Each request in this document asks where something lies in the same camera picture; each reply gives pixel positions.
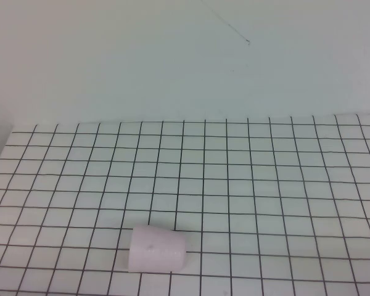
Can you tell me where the pink plastic cup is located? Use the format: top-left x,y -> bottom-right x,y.
128,224 -> 187,274

